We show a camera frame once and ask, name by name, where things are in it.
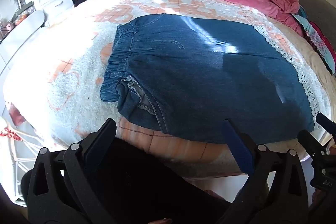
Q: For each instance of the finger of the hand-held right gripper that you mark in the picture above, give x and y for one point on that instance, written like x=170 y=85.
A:
x=326 y=124
x=312 y=145

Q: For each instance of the person's black trousers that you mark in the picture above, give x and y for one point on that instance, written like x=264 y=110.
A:
x=147 y=182

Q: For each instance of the white side table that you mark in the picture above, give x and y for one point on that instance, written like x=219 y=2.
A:
x=21 y=32

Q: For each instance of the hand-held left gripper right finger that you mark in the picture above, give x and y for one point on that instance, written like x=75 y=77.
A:
x=236 y=145

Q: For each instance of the white orange printed blanket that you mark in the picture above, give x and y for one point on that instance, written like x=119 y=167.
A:
x=65 y=61

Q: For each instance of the blue denim pants lace hem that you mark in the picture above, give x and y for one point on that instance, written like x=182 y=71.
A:
x=199 y=74

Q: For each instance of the white metal rack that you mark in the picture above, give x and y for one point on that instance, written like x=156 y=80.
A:
x=15 y=161

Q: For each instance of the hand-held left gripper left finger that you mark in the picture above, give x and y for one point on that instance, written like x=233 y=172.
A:
x=101 y=140

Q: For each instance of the floral patterned cloth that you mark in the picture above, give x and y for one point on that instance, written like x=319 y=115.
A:
x=319 y=39

